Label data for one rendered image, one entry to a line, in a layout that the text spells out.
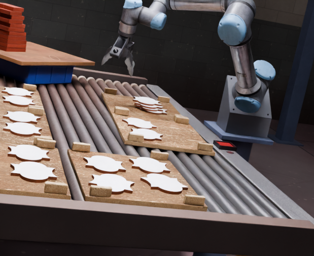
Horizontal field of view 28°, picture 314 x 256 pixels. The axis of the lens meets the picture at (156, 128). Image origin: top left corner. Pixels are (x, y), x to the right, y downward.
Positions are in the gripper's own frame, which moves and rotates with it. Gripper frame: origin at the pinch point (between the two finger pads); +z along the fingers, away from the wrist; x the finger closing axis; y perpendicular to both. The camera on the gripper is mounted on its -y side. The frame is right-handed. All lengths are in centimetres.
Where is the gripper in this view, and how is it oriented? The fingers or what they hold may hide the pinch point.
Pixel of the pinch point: (115, 71)
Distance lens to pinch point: 292.1
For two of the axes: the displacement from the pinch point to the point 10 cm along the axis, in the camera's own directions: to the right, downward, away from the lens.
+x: -9.2, -3.6, 1.6
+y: 3.1, -4.3, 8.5
